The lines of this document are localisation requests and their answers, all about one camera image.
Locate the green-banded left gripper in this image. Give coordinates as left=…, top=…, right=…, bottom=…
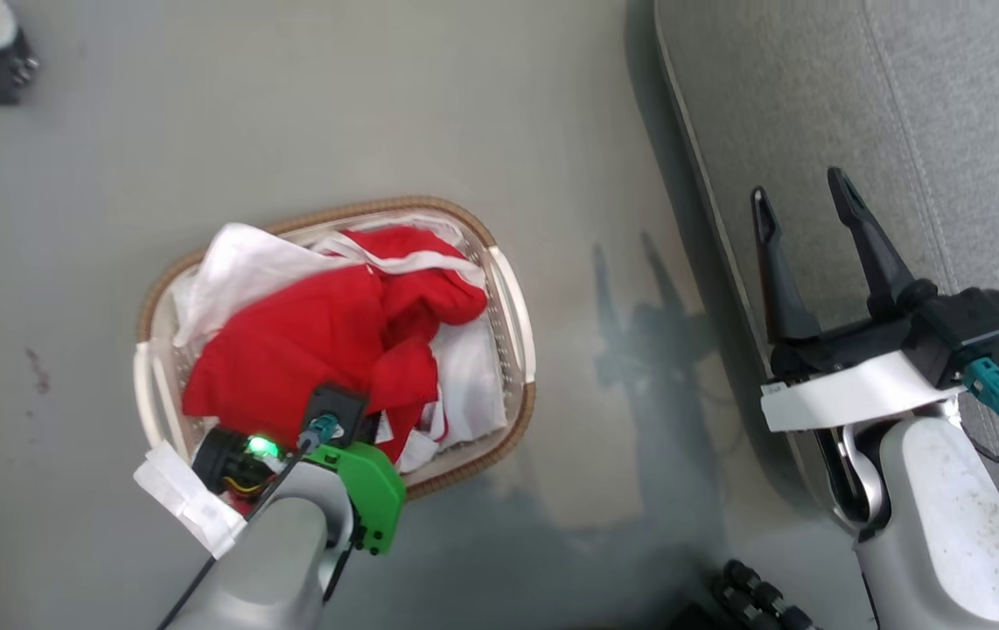
left=192, top=426, right=408, bottom=556

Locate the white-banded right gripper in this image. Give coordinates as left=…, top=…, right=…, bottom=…
left=750, top=167, right=963, bottom=435

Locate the red garment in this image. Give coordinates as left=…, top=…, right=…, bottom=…
left=182, top=225, right=490, bottom=466

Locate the cream basket with woven rim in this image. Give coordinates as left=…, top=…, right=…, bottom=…
left=134, top=195, right=538, bottom=502

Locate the grey fabric sofa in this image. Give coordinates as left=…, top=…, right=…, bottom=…
left=652, top=0, right=999, bottom=565

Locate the white garment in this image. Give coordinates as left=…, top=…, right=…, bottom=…
left=171, top=214, right=508, bottom=474

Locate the black ribbed cable conduit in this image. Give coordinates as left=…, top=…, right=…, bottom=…
left=709, top=558, right=817, bottom=630

